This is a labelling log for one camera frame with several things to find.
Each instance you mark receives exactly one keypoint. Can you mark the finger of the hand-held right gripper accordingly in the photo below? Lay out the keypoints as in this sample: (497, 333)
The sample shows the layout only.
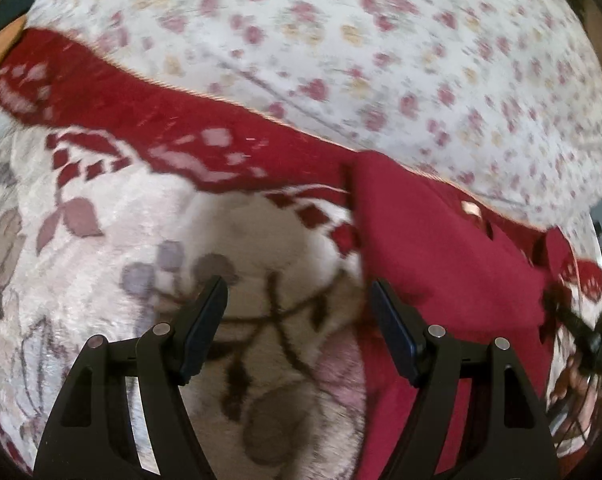
(573, 322)

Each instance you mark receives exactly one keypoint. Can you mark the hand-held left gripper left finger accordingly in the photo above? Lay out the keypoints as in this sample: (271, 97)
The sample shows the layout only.
(207, 317)

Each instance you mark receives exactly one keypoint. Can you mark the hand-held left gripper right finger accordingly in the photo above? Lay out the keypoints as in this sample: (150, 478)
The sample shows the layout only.
(393, 330)

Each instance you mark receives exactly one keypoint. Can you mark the dark red garment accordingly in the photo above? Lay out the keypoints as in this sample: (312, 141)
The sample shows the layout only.
(431, 260)

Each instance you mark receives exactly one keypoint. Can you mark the person's right hand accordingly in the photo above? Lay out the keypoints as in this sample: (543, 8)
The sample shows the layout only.
(576, 382)

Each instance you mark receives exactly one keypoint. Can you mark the red and white patterned blanket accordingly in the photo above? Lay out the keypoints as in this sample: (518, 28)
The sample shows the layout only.
(131, 260)

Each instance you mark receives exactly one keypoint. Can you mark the floral bedsheet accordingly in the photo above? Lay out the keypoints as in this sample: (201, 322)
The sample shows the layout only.
(331, 35)

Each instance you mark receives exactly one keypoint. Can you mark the orange wooden bed frame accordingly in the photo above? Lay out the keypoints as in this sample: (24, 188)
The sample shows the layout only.
(1, 47)

